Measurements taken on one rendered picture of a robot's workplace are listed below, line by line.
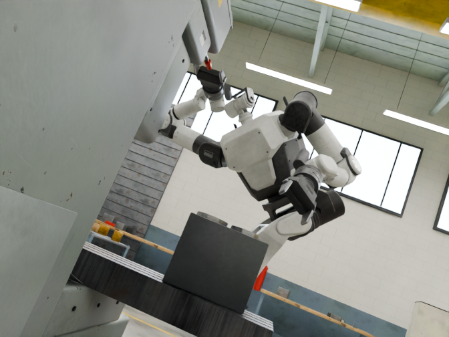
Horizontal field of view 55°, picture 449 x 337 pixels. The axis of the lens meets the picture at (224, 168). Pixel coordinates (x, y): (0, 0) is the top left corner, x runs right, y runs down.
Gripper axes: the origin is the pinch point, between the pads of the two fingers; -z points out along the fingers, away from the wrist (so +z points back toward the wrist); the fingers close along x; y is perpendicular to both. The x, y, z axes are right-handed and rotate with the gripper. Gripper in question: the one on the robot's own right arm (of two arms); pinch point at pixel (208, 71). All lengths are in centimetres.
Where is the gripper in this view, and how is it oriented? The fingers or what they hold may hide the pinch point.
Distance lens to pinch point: 166.3
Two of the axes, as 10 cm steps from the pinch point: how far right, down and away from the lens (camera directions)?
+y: -3.7, 9.1, -2.0
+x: 9.2, 3.4, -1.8
